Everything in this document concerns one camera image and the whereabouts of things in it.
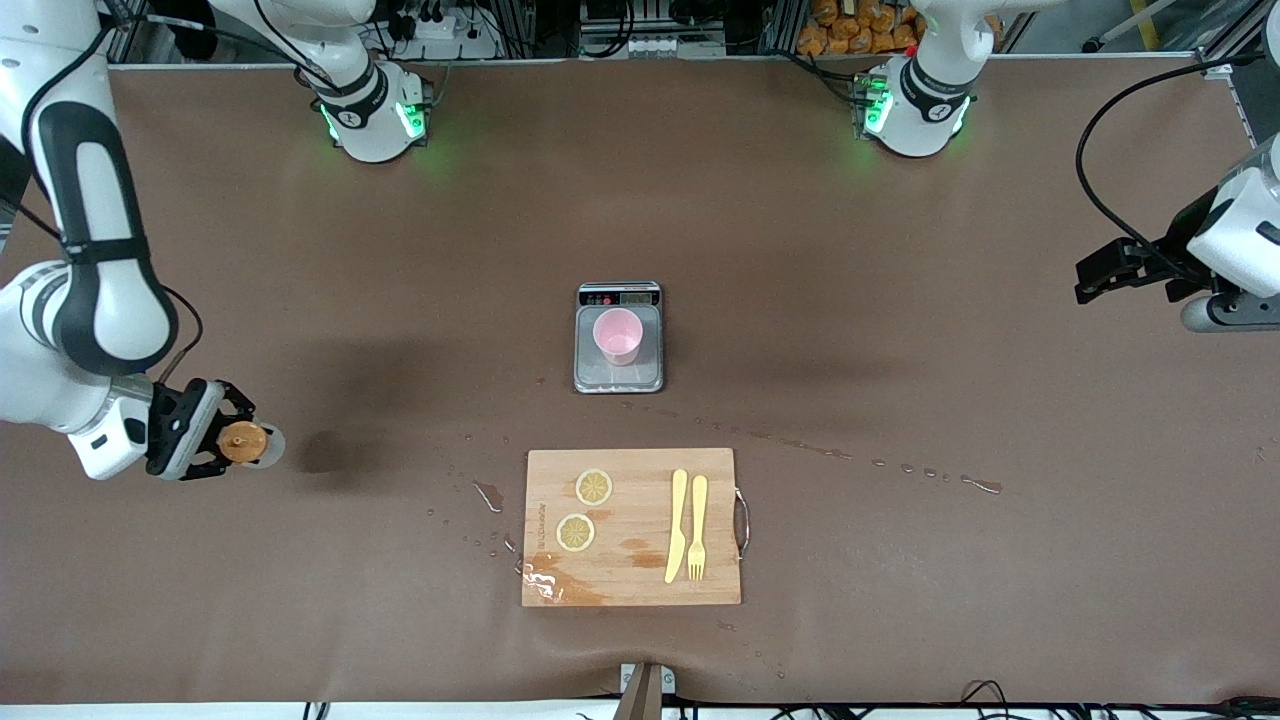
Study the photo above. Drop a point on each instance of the yellow plastic knife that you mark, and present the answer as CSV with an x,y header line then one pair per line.
x,y
678,500

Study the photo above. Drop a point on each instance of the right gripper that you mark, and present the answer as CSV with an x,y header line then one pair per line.
x,y
172,430

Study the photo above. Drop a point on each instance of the orange capped sauce bottle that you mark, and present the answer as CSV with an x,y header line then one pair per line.
x,y
245,441

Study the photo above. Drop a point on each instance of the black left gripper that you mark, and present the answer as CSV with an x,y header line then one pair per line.
x,y
1178,247

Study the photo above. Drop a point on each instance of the grey control box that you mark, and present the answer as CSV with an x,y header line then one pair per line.
x,y
650,45

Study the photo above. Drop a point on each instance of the pink plastic cup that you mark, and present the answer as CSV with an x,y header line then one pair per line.
x,y
618,335

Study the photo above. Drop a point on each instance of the silver digital kitchen scale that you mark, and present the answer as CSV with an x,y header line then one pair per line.
x,y
650,372

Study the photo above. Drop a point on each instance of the aluminium frame post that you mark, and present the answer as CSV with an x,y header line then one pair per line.
x,y
1225,65

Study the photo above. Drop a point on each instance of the brown table cover sheet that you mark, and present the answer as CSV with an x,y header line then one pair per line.
x,y
900,250

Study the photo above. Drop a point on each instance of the pile of orange goods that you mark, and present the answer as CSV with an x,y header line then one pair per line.
x,y
840,35

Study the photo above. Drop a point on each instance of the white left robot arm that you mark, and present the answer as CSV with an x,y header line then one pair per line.
x,y
915,110

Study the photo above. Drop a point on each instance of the white pole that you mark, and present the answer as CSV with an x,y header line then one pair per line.
x,y
1130,24

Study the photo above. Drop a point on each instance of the lemon slice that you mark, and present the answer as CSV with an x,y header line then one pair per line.
x,y
575,532
594,487

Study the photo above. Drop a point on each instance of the white power strip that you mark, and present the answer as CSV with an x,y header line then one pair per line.
x,y
460,45

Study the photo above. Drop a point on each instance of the wooden cutting board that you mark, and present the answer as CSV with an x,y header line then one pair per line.
x,y
640,580

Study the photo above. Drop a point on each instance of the yellow plastic fork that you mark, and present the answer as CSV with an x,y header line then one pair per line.
x,y
698,500

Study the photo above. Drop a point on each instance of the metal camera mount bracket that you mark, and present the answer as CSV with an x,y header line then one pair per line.
x,y
645,695

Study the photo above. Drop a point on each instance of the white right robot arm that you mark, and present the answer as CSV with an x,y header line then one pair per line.
x,y
100,200

